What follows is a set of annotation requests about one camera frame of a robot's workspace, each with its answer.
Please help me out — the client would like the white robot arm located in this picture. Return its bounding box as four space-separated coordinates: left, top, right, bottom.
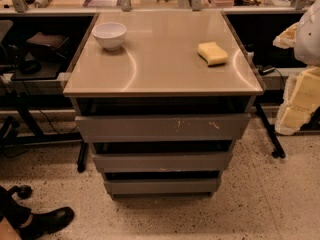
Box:
273 0 320 135

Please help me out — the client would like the grey drawer cabinet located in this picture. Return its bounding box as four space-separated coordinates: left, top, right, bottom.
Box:
62 9 265 200

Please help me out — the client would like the yellow sponge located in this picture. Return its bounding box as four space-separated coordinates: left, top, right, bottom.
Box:
198 42 228 66

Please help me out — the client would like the black power adapter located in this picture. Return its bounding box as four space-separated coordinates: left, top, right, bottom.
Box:
257 65 276 76

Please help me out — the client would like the white ceramic bowl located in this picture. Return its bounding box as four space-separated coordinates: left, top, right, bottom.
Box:
92 22 127 50

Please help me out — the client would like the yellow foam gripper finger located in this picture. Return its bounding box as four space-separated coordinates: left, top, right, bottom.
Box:
275 67 320 135
273 23 298 49

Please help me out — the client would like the black leather shoe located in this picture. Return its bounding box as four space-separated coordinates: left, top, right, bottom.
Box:
19 207 74 240

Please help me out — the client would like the grey drawer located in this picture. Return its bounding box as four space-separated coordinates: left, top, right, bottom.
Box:
104 179 221 195
75 113 250 143
92 152 232 173

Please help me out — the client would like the black chair caster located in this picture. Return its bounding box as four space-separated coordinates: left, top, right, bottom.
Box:
8 185 32 199

